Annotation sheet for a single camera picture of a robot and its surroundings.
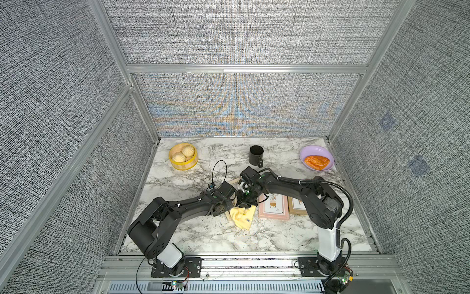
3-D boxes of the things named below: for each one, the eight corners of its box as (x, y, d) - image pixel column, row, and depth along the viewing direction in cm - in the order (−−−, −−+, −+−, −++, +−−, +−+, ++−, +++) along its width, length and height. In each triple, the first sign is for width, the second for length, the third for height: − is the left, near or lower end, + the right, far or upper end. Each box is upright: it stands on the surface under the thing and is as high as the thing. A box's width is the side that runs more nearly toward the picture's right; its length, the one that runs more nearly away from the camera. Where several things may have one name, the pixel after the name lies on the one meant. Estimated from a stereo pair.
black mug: (249, 168, 107) (250, 159, 100) (248, 154, 113) (249, 144, 107) (262, 168, 107) (264, 159, 100) (261, 154, 113) (262, 144, 107)
